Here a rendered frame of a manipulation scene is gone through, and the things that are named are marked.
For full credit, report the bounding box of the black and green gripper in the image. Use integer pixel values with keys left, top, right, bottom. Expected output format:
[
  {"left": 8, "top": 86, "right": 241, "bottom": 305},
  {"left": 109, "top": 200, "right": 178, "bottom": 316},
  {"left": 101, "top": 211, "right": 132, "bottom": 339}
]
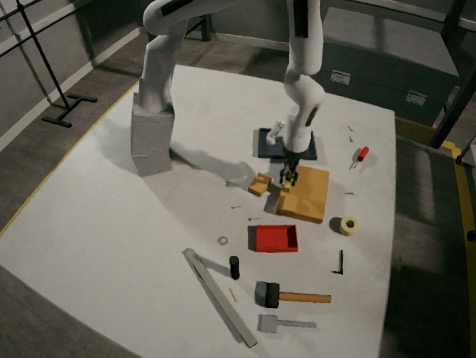
[{"left": 281, "top": 143, "right": 309, "bottom": 182}]

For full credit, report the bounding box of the black mallet with wooden handle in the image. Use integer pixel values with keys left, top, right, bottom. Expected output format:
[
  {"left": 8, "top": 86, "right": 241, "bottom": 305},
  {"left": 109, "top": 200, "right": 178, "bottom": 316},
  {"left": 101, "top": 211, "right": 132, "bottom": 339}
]
[{"left": 265, "top": 283, "right": 332, "bottom": 308}]

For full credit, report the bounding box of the red open tray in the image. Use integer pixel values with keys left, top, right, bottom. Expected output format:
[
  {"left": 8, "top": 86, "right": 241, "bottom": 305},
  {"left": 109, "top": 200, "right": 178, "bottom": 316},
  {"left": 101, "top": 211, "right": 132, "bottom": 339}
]
[{"left": 256, "top": 225, "right": 298, "bottom": 253}]

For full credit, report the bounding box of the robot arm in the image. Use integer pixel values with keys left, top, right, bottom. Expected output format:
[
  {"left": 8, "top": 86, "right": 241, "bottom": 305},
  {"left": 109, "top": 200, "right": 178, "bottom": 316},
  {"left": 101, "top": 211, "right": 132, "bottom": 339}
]
[{"left": 137, "top": 0, "right": 325, "bottom": 152}]

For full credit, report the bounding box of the pale yellow ring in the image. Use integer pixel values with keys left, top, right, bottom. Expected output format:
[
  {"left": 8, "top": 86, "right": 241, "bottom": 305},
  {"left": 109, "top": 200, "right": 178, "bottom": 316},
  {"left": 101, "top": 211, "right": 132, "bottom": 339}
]
[{"left": 339, "top": 216, "right": 359, "bottom": 237}]

